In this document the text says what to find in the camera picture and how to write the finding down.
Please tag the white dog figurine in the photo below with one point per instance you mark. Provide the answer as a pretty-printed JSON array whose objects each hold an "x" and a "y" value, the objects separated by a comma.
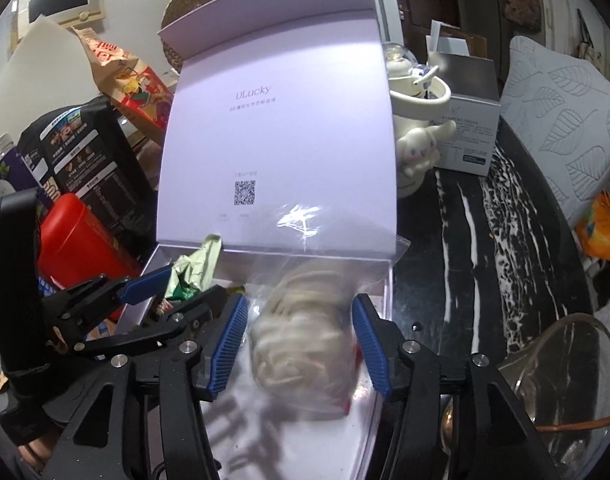
[{"x": 415, "y": 130}]

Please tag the lilac gift box with lid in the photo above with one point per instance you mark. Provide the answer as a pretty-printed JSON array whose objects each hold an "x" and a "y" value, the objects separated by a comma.
[{"x": 285, "y": 135}]

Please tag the wall intercom panel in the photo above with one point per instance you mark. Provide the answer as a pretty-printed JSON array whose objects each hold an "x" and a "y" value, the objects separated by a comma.
[{"x": 60, "y": 2}]

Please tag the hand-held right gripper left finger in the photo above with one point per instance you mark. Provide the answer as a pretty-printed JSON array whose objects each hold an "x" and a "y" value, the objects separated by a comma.
[{"x": 227, "y": 345}]

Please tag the black printed pouch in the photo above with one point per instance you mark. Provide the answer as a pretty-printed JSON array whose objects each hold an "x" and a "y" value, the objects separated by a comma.
[{"x": 90, "y": 160}]

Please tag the silver grey box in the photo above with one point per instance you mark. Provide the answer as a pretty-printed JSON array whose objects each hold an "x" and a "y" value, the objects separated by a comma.
[{"x": 470, "y": 120}]

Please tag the green gold snack packet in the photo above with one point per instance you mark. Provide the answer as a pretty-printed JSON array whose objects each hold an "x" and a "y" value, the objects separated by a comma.
[{"x": 197, "y": 265}]

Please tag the glass mug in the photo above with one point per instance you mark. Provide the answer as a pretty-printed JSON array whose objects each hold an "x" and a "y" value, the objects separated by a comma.
[{"x": 560, "y": 360}]

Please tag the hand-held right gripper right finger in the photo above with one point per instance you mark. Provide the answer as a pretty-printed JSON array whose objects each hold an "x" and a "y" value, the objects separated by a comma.
[{"x": 372, "y": 345}]

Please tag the tall jar with purple label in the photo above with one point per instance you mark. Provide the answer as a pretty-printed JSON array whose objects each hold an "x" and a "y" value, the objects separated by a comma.
[{"x": 2, "y": 170}]

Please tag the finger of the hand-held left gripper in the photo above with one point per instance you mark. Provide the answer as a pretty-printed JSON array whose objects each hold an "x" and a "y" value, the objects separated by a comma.
[
  {"x": 175, "y": 327},
  {"x": 145, "y": 284}
]

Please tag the red canister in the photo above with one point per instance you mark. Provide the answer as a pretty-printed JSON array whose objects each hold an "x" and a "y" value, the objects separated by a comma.
[{"x": 80, "y": 245}]

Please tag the white board sheet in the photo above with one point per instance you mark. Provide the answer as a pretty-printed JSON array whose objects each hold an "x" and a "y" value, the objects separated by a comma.
[{"x": 35, "y": 85}]

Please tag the round woven trivet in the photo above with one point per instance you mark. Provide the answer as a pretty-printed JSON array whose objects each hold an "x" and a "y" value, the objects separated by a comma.
[{"x": 190, "y": 10}]

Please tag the brown paper snack bag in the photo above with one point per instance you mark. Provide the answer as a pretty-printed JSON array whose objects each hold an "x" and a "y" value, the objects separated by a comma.
[{"x": 130, "y": 85}]

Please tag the orange bag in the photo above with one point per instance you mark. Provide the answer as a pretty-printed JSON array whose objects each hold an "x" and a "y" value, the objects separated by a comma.
[{"x": 602, "y": 230}]

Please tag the clear bag of white pieces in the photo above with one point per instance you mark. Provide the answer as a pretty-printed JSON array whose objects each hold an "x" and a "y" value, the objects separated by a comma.
[{"x": 305, "y": 340}]

